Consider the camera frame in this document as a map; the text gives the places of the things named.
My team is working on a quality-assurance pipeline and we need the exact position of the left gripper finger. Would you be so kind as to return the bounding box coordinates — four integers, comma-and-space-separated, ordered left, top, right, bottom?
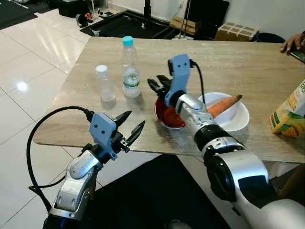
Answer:
125, 121, 145, 146
114, 111, 132, 127

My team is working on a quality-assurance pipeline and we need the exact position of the red and white bowl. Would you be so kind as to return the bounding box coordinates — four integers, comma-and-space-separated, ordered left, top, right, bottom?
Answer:
154, 93, 187, 129

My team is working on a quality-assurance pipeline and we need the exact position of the red tomato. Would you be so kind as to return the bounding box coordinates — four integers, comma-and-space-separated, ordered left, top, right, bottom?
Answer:
162, 107, 186, 128

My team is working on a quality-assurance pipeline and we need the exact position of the person bare hand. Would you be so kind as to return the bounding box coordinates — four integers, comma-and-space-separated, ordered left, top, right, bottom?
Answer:
280, 32, 305, 54

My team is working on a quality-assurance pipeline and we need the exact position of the tall blue-capped water bottle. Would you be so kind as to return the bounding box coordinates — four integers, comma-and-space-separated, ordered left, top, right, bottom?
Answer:
121, 36, 142, 99

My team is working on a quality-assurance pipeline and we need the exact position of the small white-capped clear bottle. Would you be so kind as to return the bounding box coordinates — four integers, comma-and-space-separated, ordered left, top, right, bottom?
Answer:
95, 64, 116, 102

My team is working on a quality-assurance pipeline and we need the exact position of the plain cardboard box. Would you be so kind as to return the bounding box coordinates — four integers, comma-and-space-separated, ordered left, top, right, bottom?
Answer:
170, 17, 201, 36

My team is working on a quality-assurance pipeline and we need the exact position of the orange carrot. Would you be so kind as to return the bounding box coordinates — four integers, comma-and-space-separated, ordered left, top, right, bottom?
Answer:
208, 94, 243, 119

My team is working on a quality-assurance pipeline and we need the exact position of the black mat under stand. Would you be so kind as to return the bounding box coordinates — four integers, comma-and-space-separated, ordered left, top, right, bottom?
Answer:
80, 10, 178, 40

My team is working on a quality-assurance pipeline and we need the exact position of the black stand pole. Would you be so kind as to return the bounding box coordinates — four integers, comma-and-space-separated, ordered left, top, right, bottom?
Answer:
143, 0, 153, 27

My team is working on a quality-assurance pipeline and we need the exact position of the black cabinet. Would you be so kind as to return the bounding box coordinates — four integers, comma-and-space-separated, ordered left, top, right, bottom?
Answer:
187, 0, 230, 40

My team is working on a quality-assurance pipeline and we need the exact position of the cardboard box with white strips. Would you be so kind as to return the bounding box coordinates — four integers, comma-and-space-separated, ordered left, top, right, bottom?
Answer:
214, 22, 259, 42

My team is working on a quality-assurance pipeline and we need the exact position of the grey robot right leg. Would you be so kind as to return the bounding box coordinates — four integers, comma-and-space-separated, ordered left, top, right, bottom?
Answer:
164, 219, 191, 229

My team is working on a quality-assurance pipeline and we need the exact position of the dark blue bin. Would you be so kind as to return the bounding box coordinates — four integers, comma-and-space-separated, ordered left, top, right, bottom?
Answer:
255, 32, 285, 44

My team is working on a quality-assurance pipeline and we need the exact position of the yellow green juice carton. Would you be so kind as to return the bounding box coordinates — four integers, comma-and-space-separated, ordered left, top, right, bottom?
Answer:
269, 80, 305, 139

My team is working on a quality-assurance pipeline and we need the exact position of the wooden table leg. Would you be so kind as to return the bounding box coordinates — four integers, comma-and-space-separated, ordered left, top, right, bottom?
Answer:
279, 165, 305, 198

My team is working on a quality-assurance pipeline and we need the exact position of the dark floor mat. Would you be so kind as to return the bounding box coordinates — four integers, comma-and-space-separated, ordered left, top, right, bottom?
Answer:
0, 0, 51, 30

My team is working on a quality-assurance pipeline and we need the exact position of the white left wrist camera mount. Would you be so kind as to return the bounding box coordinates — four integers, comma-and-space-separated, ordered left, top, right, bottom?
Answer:
89, 112, 119, 161

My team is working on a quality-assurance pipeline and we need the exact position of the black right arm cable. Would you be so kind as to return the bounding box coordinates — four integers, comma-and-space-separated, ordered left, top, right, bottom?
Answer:
190, 59, 206, 106

